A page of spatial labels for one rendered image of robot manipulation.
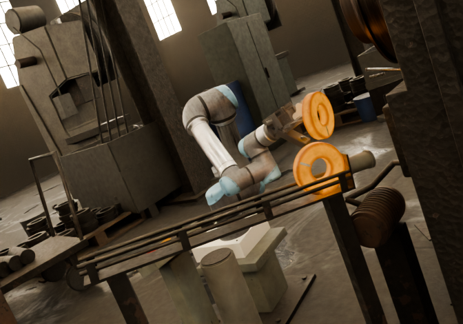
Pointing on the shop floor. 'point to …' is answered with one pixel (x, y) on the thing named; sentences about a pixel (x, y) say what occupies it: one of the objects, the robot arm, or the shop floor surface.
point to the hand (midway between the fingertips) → (316, 109)
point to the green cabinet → (247, 65)
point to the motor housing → (394, 253)
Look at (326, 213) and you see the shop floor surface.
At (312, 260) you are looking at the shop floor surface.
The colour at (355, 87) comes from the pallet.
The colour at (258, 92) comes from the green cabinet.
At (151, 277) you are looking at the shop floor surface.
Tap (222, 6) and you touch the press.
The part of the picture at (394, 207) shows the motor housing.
